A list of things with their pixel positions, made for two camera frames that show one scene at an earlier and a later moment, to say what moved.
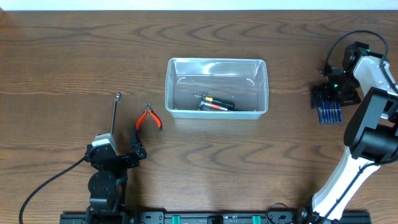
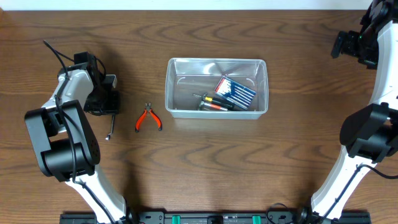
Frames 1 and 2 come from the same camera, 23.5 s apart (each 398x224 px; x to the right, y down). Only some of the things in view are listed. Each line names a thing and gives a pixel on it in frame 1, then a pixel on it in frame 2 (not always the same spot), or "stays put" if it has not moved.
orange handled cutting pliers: [148, 108] stays put
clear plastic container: [216, 88] stays put
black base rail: [210, 218] stays put
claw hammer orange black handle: [203, 105] stays put
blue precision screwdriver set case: [330, 112] -> [237, 93]
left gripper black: [117, 158] -> [104, 104]
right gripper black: [352, 98] -> [347, 48]
